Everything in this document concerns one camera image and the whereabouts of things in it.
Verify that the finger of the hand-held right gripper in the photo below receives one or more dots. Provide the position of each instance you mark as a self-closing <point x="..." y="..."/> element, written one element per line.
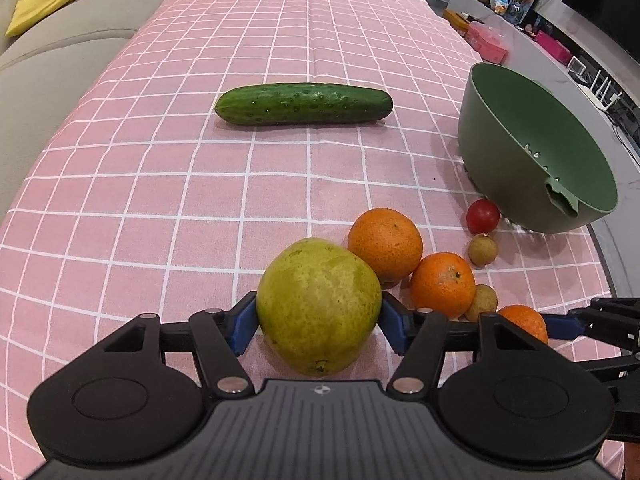
<point x="565" y="326"/>
<point x="600" y="360"/>

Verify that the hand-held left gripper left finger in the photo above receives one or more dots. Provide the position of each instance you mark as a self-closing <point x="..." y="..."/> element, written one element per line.
<point x="244" y="324"/>

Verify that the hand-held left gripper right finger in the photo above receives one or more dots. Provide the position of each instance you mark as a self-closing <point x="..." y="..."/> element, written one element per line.
<point x="396" y="327"/>

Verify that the orange mandarin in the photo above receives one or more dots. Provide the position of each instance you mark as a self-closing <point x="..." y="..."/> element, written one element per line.
<point x="385" y="248"/>
<point x="525" y="321"/>
<point x="442" y="285"/>

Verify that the green-yellow pear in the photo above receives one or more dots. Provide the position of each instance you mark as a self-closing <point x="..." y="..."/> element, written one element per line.
<point x="317" y="305"/>

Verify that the tan longan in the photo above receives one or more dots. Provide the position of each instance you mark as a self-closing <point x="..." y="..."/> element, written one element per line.
<point x="483" y="250"/>
<point x="483" y="302"/>

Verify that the red cherry tomato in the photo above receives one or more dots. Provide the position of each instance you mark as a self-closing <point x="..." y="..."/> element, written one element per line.
<point x="483" y="216"/>

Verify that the green colander bowl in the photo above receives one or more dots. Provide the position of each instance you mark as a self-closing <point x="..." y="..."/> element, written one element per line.
<point x="540" y="150"/>

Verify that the green cucumber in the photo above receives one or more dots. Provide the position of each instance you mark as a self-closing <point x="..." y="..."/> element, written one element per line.
<point x="303" y="104"/>

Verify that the pink checked tablecloth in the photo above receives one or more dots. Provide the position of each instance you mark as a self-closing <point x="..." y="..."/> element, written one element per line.
<point x="200" y="185"/>

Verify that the white router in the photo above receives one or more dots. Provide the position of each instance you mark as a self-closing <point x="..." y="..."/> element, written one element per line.
<point x="607" y="91"/>

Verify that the red box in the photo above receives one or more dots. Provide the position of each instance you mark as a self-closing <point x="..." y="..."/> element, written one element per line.
<point x="552" y="46"/>

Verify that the pink storage box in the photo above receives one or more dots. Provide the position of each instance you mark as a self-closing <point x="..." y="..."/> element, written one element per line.
<point x="487" y="40"/>

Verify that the orange box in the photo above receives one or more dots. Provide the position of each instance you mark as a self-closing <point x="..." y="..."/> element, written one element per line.
<point x="457" y="19"/>

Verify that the black television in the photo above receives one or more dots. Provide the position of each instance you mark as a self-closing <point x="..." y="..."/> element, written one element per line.
<point x="607" y="5"/>

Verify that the beige sofa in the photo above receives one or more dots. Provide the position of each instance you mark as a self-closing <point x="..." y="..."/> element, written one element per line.
<point x="55" y="45"/>

